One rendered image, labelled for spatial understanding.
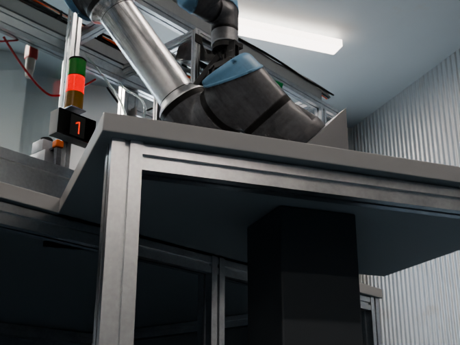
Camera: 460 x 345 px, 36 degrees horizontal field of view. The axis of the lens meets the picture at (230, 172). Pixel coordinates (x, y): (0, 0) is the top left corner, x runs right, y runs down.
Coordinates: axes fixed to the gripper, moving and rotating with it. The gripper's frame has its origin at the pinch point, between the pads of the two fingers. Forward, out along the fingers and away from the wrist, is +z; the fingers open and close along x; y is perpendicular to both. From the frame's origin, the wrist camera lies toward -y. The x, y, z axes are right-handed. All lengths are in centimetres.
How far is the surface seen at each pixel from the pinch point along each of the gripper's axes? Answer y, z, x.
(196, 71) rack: -23.0, -27.2, 14.4
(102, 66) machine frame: -122, -81, 53
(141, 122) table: 46, 38, -66
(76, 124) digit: -29.1, 2.3, -24.5
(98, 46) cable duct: -121, -90, 49
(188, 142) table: 49, 40, -60
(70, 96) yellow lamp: -30.6, -5.7, -26.2
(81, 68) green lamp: -29.3, -14.8, -24.4
